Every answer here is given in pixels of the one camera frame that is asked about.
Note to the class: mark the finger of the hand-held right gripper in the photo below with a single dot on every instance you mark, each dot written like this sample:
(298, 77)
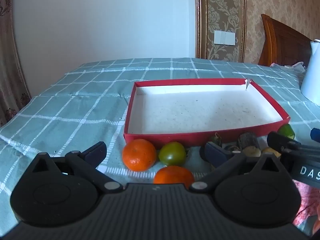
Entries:
(276, 140)
(315, 133)

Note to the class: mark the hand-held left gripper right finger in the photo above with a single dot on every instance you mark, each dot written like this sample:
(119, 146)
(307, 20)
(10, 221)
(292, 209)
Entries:
(212, 152)

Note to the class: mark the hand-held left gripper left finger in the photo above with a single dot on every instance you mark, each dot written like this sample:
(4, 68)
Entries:
(96, 153)

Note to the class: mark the brown longan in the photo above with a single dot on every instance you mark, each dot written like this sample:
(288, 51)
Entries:
(252, 152)
(271, 151)

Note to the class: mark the green cucumber piece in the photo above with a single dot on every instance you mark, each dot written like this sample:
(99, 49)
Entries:
(285, 130)

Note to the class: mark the green tomato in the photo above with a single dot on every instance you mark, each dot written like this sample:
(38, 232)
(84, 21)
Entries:
(172, 153)

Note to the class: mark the orange mandarin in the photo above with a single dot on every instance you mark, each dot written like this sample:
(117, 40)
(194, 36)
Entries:
(173, 175)
(139, 155)

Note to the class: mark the red cardboard box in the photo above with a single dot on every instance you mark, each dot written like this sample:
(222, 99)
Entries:
(200, 110)

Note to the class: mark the dark green round fruit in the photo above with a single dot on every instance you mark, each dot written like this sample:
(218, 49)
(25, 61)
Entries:
(215, 139)

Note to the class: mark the dark rough vegetable piece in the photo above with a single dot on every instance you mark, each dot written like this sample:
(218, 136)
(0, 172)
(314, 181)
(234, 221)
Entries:
(248, 140)
(232, 148)

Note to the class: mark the pink towel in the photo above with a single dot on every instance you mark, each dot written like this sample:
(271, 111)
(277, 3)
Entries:
(307, 200)

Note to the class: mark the green checked blanket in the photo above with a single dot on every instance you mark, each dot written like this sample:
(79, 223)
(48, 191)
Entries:
(75, 110)

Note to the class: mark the white electric kettle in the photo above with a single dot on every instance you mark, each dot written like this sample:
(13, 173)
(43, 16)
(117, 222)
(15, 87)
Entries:
(311, 80)

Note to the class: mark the crumpled pink cloth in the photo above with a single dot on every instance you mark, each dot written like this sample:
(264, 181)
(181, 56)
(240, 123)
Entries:
(297, 66)

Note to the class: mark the wooden headboard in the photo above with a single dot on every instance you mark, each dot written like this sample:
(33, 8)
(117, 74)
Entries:
(282, 45)

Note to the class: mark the gold framed wallpaper panel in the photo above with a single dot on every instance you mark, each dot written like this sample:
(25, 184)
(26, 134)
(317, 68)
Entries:
(222, 10)

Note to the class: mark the white wall switch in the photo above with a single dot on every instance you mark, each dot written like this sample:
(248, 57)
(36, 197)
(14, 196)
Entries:
(224, 37)

